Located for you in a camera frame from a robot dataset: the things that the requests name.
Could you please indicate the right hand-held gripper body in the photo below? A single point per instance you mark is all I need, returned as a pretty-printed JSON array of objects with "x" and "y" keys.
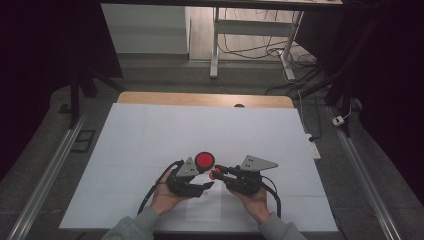
[{"x": 250, "y": 180}]

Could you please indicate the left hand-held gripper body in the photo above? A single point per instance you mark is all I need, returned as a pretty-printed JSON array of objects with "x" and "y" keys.
[{"x": 181, "y": 180}]

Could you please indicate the round black red ink pad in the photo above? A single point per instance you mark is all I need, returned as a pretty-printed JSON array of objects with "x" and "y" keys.
[{"x": 204, "y": 160}]

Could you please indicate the white paper sheet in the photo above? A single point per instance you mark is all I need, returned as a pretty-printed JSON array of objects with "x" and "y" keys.
[{"x": 206, "y": 210}]

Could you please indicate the person's right hand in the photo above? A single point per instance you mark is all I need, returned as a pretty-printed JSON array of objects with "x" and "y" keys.
[{"x": 255, "y": 205}]

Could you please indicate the person's left hand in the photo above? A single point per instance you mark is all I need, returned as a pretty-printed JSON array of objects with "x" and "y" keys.
[{"x": 163, "y": 200}]

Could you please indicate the white table cover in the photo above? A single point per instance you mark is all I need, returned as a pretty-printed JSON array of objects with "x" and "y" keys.
[{"x": 150, "y": 133}]

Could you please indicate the white power strip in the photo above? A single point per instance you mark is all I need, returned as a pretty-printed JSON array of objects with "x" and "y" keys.
[{"x": 313, "y": 146}]

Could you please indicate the wooden table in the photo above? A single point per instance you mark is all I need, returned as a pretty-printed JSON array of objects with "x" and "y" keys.
[{"x": 200, "y": 99}]

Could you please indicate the small white plug adaptor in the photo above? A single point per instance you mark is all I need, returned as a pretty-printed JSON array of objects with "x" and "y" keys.
[{"x": 338, "y": 120}]

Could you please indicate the black stand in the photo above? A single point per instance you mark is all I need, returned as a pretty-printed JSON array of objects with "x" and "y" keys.
[
  {"x": 75, "y": 100},
  {"x": 336, "y": 90}
]

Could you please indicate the white cabinet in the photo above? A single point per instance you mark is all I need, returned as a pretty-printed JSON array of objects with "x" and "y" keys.
[{"x": 146, "y": 30}]

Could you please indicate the black floor frame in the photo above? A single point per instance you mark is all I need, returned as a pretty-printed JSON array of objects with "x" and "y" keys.
[{"x": 83, "y": 141}]

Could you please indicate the aluminium floor rail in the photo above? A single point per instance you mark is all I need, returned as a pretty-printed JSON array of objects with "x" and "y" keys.
[
  {"x": 366, "y": 180},
  {"x": 46, "y": 180}
]

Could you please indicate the white desk frame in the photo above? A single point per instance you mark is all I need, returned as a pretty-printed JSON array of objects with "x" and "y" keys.
[{"x": 253, "y": 28}]

